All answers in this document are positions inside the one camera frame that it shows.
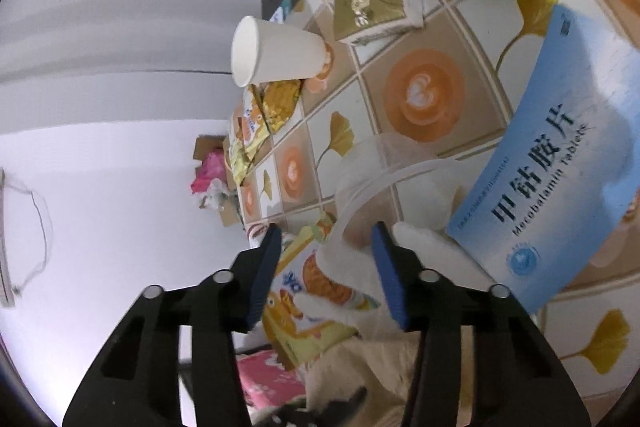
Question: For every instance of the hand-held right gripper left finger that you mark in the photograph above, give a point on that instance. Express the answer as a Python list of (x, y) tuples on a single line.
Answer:
[(262, 268)]

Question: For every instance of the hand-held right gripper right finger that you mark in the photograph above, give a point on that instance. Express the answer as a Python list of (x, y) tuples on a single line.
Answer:
[(390, 278)]

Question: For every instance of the orange and white snack packet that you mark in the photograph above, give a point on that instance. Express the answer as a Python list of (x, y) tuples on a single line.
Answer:
[(310, 338)]

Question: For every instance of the blue medicine box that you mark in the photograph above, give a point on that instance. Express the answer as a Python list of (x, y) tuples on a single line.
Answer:
[(545, 157)]

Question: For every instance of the brown cardboard box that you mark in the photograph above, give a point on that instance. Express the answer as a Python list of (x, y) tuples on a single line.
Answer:
[(227, 212)]

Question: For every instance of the beige cloth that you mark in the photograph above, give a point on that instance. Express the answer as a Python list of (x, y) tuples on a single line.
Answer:
[(360, 372)]

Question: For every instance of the clear plastic cup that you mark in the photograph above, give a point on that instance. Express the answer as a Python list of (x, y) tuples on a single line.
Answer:
[(367, 179)]

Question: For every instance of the pink crumpled bag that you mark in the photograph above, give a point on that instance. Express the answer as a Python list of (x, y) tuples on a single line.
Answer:
[(207, 169)]

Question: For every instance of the yellow and orange snack packet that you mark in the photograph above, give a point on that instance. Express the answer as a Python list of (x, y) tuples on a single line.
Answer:
[(247, 128)]

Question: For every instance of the crumpled gold wrapper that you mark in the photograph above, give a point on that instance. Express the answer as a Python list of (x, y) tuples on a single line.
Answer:
[(280, 103)]

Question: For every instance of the patterned tablecloth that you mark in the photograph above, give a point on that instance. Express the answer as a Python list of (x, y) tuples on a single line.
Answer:
[(425, 87)]

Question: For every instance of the white paper cup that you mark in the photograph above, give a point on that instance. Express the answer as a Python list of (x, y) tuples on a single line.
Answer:
[(282, 53)]

